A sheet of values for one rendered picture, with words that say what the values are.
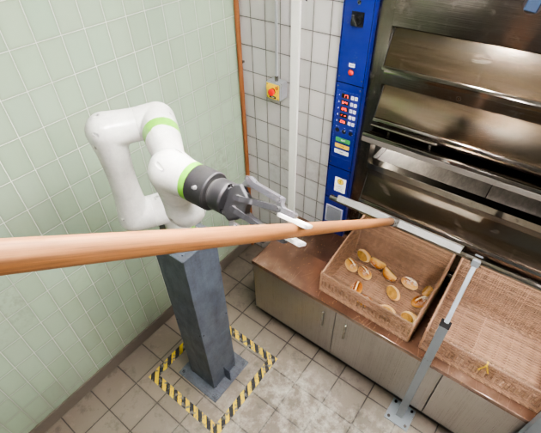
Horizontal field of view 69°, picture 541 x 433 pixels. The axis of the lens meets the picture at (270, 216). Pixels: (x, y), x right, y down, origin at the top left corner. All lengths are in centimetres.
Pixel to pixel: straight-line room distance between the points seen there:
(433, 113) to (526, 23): 49
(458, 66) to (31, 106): 172
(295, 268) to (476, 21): 153
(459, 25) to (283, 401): 216
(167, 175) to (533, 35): 142
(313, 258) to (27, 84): 171
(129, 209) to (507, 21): 156
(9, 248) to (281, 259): 218
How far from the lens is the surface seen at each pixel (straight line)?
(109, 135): 135
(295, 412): 261
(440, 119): 201
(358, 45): 202
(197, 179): 87
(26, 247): 38
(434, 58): 193
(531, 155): 198
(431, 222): 229
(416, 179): 221
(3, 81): 176
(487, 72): 189
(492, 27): 185
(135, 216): 159
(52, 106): 186
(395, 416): 268
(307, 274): 240
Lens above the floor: 243
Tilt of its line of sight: 42 degrees down
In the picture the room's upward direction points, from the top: 1 degrees counter-clockwise
